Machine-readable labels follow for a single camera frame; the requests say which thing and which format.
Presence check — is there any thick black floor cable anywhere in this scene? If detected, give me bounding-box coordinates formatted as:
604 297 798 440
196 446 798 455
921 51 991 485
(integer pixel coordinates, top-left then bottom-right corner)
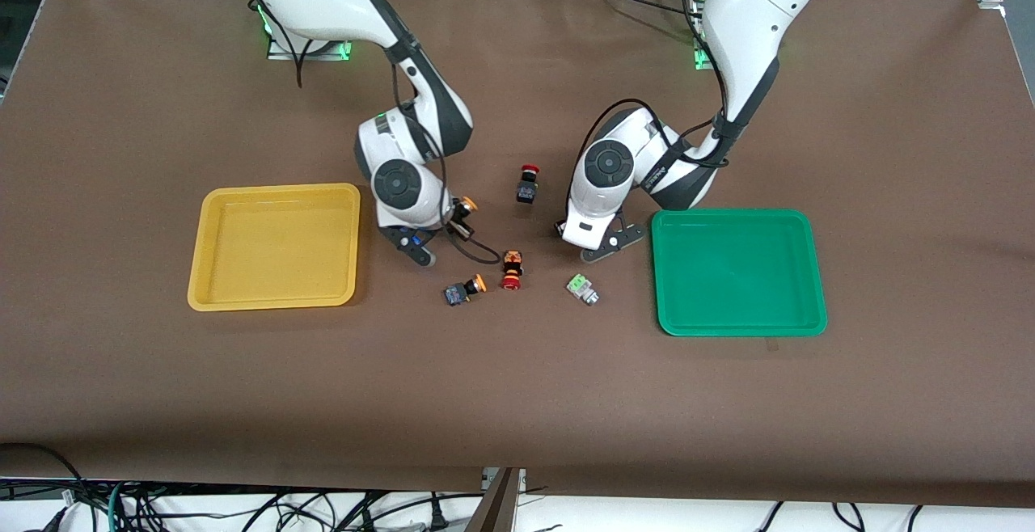
0 442 87 532

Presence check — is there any brown table cloth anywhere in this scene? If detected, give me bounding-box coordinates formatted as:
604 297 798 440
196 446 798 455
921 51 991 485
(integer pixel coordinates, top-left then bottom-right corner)
0 0 1035 509

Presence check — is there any red button black body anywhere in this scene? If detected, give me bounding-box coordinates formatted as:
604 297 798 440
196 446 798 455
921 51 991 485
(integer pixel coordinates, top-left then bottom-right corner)
515 164 542 205

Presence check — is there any brown table post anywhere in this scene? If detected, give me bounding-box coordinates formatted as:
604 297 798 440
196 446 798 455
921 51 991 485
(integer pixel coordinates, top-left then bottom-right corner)
467 467 518 532

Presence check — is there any green push button switch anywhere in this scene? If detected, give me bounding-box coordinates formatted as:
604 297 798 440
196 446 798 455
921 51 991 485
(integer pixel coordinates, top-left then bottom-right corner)
565 273 602 307

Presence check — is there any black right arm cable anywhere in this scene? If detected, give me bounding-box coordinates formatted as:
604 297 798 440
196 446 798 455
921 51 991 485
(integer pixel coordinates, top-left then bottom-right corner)
230 0 504 266

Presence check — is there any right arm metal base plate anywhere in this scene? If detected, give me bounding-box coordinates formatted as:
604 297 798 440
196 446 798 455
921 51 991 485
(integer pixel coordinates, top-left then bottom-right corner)
267 31 353 62

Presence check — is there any yellow plastic tray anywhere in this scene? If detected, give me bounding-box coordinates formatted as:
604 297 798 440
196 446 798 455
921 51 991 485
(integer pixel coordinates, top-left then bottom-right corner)
187 183 362 312

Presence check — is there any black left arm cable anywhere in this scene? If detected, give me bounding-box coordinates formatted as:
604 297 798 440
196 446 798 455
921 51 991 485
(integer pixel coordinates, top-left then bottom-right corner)
576 0 733 230

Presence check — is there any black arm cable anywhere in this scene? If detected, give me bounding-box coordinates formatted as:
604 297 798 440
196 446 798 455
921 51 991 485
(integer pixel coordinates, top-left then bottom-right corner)
576 0 733 230
230 0 504 266

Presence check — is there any green plastic tray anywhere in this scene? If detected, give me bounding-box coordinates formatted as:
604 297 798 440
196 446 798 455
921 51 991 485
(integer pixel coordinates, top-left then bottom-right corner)
651 209 829 338

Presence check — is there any silver post bracket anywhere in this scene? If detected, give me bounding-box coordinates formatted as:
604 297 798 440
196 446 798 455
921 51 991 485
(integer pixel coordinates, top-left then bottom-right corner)
483 467 526 494

